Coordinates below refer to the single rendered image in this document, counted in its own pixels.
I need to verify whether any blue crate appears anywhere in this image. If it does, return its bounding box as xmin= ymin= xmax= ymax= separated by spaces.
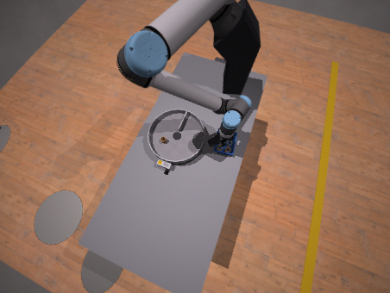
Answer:
xmin=213 ymin=132 xmax=237 ymax=157

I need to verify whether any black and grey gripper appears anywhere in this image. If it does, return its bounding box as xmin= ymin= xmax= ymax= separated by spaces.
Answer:
xmin=218 ymin=136 xmax=234 ymax=147

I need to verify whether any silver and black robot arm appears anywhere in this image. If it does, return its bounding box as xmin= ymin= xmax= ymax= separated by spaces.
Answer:
xmin=116 ymin=0 xmax=252 ymax=147

